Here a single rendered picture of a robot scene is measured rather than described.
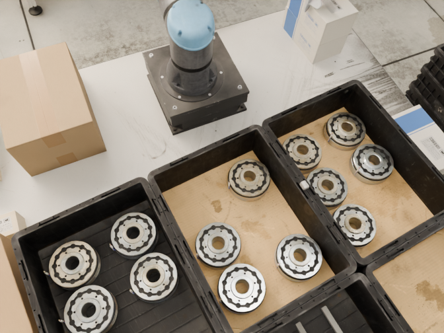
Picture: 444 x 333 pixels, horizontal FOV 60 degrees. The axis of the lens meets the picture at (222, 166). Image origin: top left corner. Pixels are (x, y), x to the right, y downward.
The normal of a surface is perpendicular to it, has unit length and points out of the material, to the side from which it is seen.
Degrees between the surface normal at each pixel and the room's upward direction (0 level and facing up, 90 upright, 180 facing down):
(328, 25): 89
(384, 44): 0
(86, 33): 0
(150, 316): 0
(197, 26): 9
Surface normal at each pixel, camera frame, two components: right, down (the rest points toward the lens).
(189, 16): 0.10, -0.31
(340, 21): 0.45, 0.80
